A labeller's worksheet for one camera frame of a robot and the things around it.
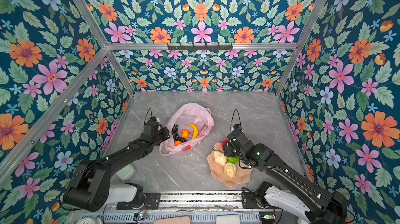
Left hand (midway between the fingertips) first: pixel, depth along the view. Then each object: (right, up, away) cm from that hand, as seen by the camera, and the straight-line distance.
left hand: (171, 126), depth 89 cm
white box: (+30, -38, -21) cm, 53 cm away
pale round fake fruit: (+28, -15, -8) cm, 33 cm away
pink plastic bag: (+5, +7, +8) cm, 11 cm away
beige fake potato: (+33, -20, -11) cm, 40 cm away
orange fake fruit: (+7, -5, +4) cm, 10 cm away
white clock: (-29, -37, -24) cm, 52 cm away
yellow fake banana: (+13, -3, +8) cm, 16 cm away
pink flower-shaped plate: (+39, -24, -9) cm, 47 cm away
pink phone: (+11, -38, -22) cm, 45 cm away
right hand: (+31, -8, -13) cm, 34 cm away
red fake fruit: (+29, -6, -12) cm, 32 cm away
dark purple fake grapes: (+1, -5, +4) cm, 7 cm away
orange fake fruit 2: (+3, -9, -1) cm, 10 cm away
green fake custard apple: (+35, -17, -7) cm, 39 cm away
